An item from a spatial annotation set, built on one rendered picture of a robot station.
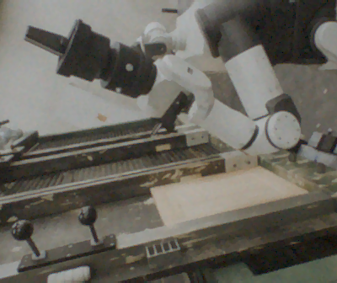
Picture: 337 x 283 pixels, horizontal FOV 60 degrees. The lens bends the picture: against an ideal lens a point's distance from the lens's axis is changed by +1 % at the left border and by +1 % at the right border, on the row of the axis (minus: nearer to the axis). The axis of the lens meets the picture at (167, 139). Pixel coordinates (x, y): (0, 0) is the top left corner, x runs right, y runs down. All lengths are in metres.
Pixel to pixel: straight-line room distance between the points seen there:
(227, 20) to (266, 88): 0.17
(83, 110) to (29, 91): 1.82
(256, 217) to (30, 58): 5.96
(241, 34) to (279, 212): 0.42
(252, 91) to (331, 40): 0.43
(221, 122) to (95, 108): 4.32
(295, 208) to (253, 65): 0.35
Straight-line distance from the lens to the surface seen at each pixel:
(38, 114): 6.45
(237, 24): 0.68
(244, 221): 0.72
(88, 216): 0.59
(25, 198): 1.04
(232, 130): 0.61
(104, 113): 4.87
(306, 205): 0.79
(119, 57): 0.52
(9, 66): 6.50
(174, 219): 0.79
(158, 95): 0.57
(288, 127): 0.65
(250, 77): 0.66
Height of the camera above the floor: 1.50
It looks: 15 degrees down
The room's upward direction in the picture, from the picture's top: 67 degrees counter-clockwise
